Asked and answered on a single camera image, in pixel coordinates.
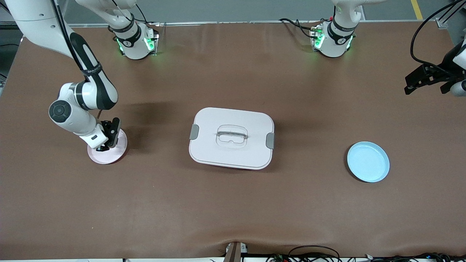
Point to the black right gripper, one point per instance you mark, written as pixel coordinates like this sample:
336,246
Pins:
109,128

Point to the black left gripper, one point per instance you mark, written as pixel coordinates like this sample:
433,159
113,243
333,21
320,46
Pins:
434,74

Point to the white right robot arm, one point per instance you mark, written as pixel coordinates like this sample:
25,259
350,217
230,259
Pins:
72,116

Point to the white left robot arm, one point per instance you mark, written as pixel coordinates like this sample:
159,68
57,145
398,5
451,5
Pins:
333,45

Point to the pink round plate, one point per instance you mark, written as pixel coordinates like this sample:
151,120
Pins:
109,157

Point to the grey box latch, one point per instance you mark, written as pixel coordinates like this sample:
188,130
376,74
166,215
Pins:
270,141
194,131

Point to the light blue round plate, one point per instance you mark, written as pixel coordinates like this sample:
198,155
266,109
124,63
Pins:
367,163

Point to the white lidded box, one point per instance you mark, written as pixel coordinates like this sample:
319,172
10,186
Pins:
233,156

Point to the aluminium frame post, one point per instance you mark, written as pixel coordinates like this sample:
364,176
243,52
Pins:
442,24

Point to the metal table edge rail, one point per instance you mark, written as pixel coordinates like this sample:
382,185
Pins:
236,22

